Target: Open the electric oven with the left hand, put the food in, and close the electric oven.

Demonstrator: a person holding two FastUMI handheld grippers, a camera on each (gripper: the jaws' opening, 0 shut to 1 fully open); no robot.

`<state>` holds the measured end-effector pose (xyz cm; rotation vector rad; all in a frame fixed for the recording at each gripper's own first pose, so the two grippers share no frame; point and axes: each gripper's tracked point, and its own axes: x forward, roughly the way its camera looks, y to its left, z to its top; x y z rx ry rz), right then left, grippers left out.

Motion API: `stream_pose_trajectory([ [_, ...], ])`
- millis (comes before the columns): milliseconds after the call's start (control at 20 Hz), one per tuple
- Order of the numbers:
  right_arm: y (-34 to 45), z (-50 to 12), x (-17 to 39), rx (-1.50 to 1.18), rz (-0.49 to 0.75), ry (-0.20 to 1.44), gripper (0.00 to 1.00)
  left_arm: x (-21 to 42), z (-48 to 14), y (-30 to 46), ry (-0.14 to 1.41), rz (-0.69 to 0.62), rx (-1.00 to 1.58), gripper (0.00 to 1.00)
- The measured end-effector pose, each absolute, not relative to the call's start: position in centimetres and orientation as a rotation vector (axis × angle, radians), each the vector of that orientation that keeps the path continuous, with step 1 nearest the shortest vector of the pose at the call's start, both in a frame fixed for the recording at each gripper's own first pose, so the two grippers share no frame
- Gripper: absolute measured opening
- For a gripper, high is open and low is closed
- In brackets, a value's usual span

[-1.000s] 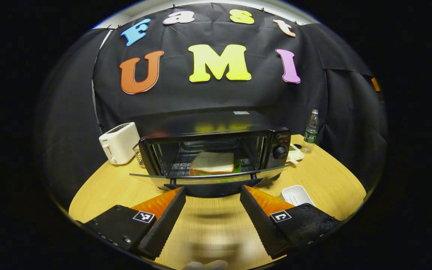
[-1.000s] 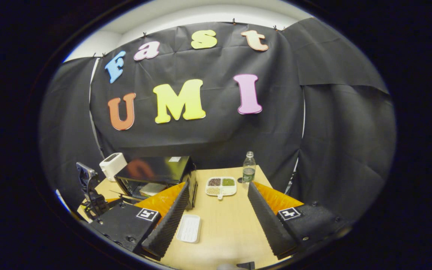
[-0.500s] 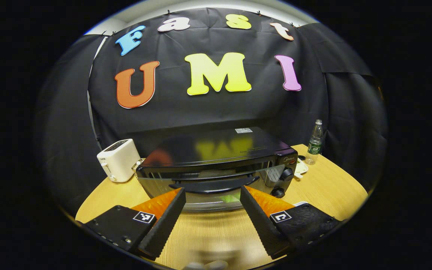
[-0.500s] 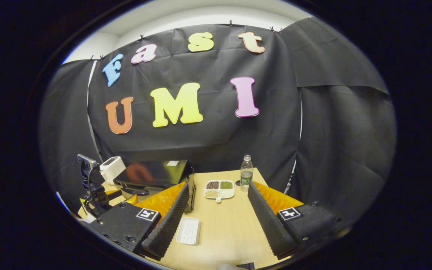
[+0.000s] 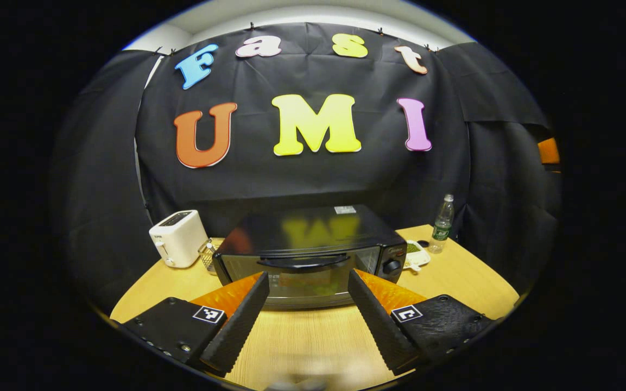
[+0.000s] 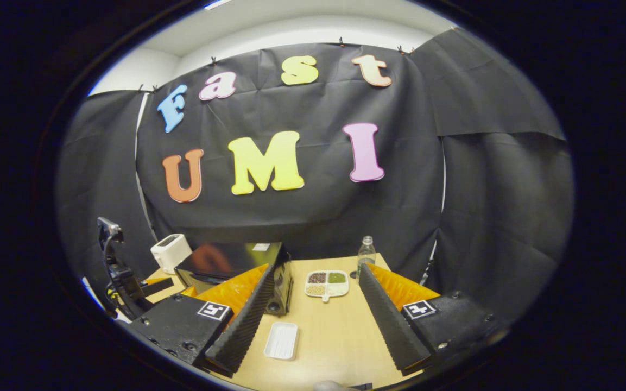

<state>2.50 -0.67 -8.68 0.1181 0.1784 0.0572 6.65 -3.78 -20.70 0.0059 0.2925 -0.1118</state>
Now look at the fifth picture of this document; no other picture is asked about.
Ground clear plastic water bottle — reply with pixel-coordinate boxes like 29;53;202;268
428;194;454;254

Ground black electric oven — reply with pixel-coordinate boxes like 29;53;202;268
212;205;408;310

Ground small wire basket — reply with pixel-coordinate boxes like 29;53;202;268
199;238;222;273

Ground small white dish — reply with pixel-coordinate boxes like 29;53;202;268
402;240;432;272

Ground white toaster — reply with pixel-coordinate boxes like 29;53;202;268
149;210;208;268

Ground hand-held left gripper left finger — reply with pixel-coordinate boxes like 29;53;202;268
120;272;271;376

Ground black backdrop cloth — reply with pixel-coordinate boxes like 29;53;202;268
49;22;563;316

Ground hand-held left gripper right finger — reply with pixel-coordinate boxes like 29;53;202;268
348;269;495;376

